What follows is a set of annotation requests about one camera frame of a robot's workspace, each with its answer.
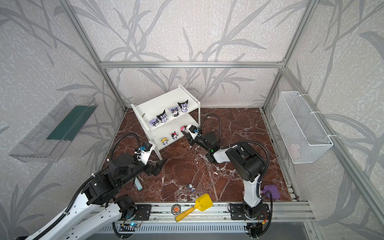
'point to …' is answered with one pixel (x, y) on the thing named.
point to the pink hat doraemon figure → (183, 128)
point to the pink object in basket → (293, 148)
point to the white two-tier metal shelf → (148, 108)
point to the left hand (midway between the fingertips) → (161, 150)
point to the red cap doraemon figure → (174, 135)
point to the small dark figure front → (191, 187)
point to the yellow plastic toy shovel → (202, 202)
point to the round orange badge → (176, 209)
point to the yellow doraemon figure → (164, 141)
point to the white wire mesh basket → (301, 136)
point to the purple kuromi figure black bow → (154, 122)
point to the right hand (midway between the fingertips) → (185, 124)
